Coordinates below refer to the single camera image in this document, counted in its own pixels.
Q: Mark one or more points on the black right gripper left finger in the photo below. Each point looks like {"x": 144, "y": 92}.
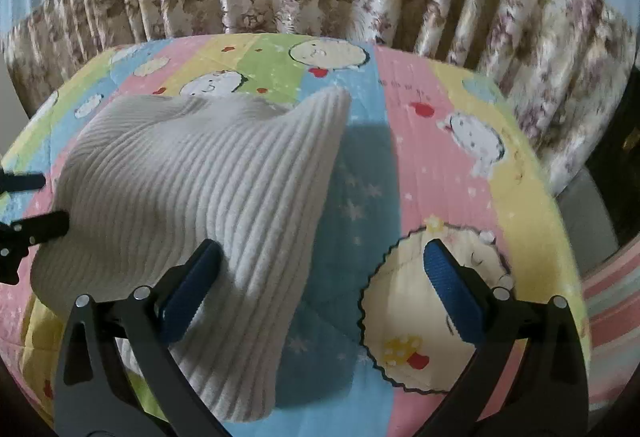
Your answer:
{"x": 162, "y": 314}

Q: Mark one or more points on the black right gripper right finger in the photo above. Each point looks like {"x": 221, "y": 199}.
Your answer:
{"x": 480, "y": 314}

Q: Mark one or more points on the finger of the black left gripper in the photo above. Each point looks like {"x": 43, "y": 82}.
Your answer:
{"x": 42, "y": 228}
{"x": 13, "y": 183}

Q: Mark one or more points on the white ribbed knit sweater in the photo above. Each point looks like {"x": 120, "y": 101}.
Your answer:
{"x": 150, "y": 178}

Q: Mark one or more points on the pink striped bedding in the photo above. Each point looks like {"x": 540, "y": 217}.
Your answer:
{"x": 611, "y": 293}

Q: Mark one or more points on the colourful cartoon quilt bed cover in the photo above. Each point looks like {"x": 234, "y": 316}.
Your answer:
{"x": 427, "y": 146}

